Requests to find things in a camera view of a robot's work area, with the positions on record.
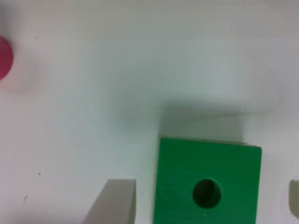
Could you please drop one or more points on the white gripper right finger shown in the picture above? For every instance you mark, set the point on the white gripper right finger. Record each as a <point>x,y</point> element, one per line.
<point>294,201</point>

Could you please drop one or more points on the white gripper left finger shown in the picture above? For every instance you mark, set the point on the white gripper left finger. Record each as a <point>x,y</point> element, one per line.
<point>116,203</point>

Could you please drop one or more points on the green square block with hole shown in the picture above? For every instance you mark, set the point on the green square block with hole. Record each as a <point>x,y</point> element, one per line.
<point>201,182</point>

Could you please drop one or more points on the pink short cylinder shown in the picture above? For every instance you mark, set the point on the pink short cylinder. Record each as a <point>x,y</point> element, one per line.
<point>6,57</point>

